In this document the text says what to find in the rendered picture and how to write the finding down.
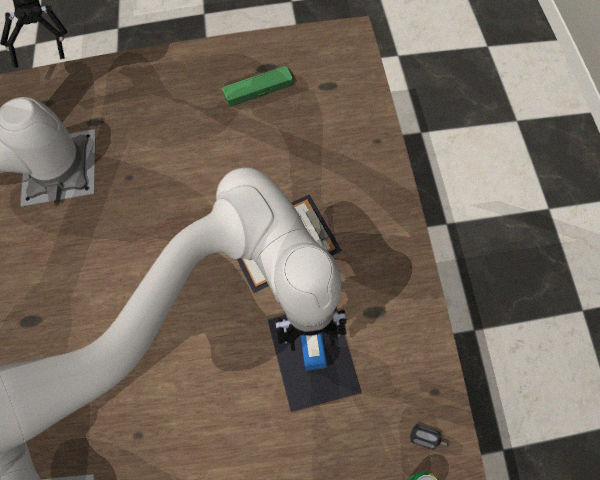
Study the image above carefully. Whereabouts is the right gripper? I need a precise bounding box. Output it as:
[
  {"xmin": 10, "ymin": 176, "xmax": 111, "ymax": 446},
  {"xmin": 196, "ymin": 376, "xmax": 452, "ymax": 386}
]
[{"xmin": 275, "ymin": 310, "xmax": 346, "ymax": 351}]

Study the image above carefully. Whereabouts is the dark grey flat mat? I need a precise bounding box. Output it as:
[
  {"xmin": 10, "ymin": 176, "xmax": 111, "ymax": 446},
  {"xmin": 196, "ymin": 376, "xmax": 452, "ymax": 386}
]
[{"xmin": 268, "ymin": 315, "xmax": 361, "ymax": 412}]

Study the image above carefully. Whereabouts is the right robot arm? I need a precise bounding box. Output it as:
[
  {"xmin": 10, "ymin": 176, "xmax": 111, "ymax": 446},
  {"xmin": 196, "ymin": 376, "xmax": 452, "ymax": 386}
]
[{"xmin": 0, "ymin": 168, "xmax": 341, "ymax": 480}]

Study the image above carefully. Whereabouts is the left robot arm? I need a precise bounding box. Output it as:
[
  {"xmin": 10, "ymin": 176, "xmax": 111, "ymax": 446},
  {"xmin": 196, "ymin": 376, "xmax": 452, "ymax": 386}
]
[{"xmin": 0, "ymin": 97, "xmax": 88, "ymax": 203}]

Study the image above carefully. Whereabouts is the green drink can with yellow stripe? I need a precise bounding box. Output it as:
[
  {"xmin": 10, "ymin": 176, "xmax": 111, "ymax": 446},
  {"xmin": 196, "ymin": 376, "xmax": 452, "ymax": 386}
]
[{"xmin": 407, "ymin": 472, "xmax": 439, "ymax": 480}]

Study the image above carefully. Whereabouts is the clipboard with paper form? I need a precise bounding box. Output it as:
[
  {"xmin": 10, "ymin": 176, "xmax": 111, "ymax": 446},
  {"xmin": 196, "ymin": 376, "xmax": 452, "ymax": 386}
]
[{"xmin": 237, "ymin": 195, "xmax": 342, "ymax": 293}]

